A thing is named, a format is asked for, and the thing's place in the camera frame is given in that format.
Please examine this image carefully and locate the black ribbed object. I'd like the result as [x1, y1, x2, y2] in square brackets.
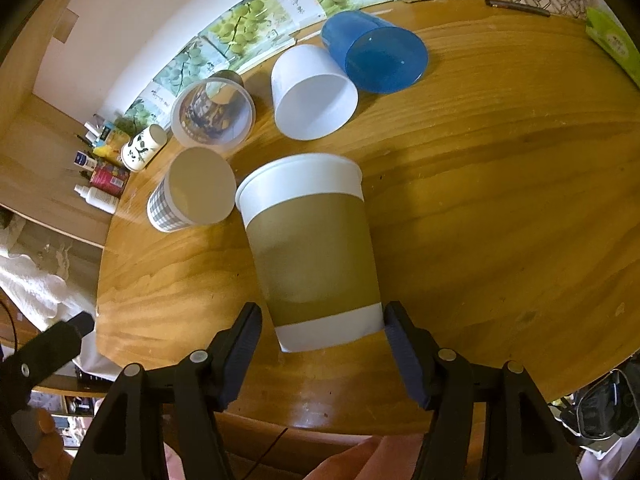
[74, 364, 112, 389]

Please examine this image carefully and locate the white plastic cup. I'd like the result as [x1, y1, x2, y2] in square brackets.
[270, 44, 359, 141]

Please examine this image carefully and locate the white spray bottle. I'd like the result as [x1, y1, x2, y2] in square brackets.
[74, 185, 120, 214]

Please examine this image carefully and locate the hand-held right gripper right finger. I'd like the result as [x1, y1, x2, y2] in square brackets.
[382, 300, 581, 480]

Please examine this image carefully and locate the small white bottle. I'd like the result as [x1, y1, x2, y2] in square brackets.
[82, 116, 109, 144]

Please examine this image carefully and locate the yellow packet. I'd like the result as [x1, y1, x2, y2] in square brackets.
[94, 129, 127, 162]

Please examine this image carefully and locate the black pen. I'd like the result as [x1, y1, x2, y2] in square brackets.
[485, 0, 551, 17]

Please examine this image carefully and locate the grey checked paper cup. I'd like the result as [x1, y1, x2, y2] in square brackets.
[147, 147, 237, 233]

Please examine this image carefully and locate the brown sleeved paper cup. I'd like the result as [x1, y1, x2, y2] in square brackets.
[235, 152, 387, 354]

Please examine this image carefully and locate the white panda mug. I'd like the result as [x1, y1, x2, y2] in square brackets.
[120, 125, 168, 173]

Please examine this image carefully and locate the thin black cable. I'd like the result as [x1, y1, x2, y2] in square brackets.
[254, 426, 290, 467]

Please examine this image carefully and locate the person's leg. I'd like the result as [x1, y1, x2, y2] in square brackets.
[300, 434, 427, 480]

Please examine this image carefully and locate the clear plastic cup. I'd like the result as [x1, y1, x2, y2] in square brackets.
[170, 71, 257, 157]

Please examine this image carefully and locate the blue plastic cup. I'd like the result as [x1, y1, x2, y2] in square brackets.
[320, 9, 430, 95]

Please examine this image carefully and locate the red can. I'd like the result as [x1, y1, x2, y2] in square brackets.
[90, 160, 132, 196]

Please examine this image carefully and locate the white towel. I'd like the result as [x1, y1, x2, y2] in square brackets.
[0, 217, 100, 333]

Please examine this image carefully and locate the green tissue packet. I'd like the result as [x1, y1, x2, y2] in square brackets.
[584, 7, 637, 75]

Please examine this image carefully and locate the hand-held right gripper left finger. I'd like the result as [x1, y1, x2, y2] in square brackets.
[70, 301, 263, 480]

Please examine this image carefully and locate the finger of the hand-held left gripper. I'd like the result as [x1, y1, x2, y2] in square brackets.
[0, 311, 97, 413]

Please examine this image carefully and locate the person's left hand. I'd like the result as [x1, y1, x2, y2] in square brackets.
[30, 409, 78, 480]

